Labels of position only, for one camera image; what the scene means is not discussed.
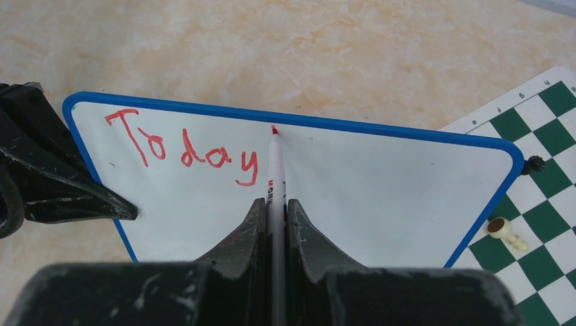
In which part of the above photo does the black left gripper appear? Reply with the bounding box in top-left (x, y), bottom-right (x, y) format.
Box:
top-left (1, 82), bottom-right (138, 238)

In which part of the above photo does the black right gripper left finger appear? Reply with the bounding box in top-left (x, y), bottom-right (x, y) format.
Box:
top-left (196, 198), bottom-right (267, 325)

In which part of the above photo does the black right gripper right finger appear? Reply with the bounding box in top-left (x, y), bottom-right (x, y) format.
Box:
top-left (287, 199), bottom-right (366, 325)

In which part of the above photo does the red whiteboard marker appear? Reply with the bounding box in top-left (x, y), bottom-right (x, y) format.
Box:
top-left (266, 125), bottom-right (286, 325)

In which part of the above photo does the blue framed whiteboard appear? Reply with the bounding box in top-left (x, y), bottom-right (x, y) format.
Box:
top-left (62, 92), bottom-right (524, 268)

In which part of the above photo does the light wooden chess piece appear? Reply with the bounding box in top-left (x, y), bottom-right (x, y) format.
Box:
top-left (486, 217), bottom-right (529, 252)

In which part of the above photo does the black chess pawn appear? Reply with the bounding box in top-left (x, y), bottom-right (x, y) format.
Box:
top-left (521, 156), bottom-right (546, 175)

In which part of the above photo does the green white chess mat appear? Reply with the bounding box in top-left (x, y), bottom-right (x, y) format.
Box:
top-left (446, 67), bottom-right (575, 325)

